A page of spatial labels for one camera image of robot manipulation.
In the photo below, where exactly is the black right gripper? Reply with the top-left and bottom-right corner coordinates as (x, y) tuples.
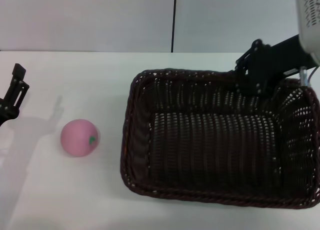
(234, 34), (316, 98)

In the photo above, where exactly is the pink toy peach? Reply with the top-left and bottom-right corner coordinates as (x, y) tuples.
(60, 119), (101, 157)

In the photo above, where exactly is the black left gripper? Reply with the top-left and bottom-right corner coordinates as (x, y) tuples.
(0, 63), (30, 127)

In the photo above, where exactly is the thin grey wrist cable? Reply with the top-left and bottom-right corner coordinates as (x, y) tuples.
(299, 66), (320, 87)

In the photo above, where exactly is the dark woven wicker basket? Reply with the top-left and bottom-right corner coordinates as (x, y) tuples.
(120, 68), (320, 211)

